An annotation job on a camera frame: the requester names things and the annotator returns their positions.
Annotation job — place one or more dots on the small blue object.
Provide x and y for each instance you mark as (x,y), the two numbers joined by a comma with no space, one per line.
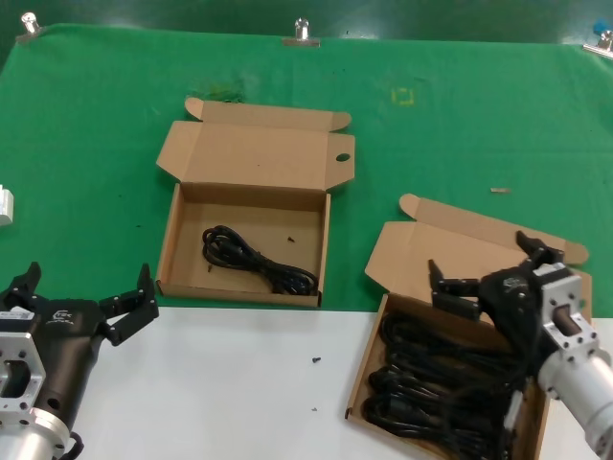
(599,26)

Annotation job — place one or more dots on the white plastic block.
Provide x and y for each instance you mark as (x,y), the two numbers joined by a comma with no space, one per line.
(6,205)

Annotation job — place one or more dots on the cardboard box with loose screws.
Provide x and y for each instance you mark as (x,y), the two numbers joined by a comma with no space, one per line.
(249,158)

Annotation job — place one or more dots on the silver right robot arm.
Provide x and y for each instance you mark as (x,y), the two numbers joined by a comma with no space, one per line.
(579,402)

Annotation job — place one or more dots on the small beige scrap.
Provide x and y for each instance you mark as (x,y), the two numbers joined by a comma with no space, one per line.
(499,190)

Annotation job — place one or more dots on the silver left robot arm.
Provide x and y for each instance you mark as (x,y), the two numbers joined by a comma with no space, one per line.
(29,438)

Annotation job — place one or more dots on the silver wrist bracket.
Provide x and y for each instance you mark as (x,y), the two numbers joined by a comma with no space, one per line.
(19,378)
(567,311)

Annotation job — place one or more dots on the silver right wrist bracket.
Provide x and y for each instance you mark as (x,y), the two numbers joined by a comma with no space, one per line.
(567,311)

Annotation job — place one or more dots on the green thread tangle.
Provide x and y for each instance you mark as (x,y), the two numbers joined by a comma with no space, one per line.
(220,91)

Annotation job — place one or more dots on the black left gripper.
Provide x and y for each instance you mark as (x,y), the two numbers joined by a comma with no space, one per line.
(67,345)

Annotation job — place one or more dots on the silver binder clip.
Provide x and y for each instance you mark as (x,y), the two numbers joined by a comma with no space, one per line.
(301,34)
(29,26)
(601,44)

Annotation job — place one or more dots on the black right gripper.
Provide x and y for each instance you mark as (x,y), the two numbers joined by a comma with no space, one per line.
(517,306)

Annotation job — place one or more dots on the silver left wrist bracket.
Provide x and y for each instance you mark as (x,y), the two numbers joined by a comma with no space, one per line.
(19,378)

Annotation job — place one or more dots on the green cloth mat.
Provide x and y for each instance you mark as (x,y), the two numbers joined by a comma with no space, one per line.
(72,120)

